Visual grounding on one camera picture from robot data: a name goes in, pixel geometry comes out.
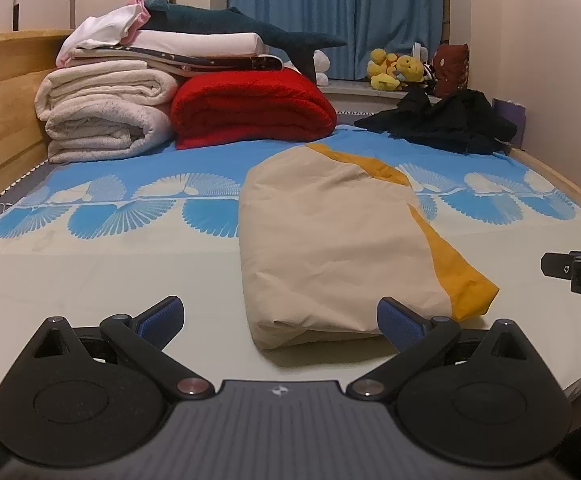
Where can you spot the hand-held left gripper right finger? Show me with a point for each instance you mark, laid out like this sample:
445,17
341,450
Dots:
400,322

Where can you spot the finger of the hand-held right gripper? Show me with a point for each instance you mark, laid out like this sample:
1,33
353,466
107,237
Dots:
558,265

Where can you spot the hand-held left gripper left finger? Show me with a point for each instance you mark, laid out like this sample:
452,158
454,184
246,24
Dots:
160,322

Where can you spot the beige and yellow jacket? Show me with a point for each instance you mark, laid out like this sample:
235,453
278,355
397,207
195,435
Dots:
330,240

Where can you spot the black clothes pile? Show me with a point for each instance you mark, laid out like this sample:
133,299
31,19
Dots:
445,120

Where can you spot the purple bag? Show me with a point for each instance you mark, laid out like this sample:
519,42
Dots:
515,120

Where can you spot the white fleece folded blanket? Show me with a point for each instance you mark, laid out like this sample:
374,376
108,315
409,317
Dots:
100,132

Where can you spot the grey mattress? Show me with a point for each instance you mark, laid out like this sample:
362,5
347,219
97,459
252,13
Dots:
10,190

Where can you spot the dark red printed cushion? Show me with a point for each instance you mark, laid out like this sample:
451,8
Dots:
450,70

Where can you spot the white window sill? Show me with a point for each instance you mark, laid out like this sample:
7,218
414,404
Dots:
350,92

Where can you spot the red folded blanket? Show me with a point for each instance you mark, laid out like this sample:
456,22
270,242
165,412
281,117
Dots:
250,105

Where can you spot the cream folded blanket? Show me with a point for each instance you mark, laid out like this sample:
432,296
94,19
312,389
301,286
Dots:
105,87

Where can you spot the yellow plush toy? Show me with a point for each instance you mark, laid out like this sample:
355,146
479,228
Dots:
383,72
411,67

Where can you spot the white plush toy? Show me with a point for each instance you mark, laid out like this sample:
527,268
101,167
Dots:
321,60

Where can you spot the white folded sheet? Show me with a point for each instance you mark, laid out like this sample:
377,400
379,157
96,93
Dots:
205,44

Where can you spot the white and pink garment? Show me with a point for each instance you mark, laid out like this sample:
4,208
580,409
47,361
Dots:
100,27

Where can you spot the dark teal shark plush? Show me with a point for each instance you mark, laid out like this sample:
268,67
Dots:
205,15

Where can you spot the blue curtain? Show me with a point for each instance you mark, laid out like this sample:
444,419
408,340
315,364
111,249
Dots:
350,5

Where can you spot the wooden bed frame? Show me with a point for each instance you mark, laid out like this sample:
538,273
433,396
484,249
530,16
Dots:
5,110

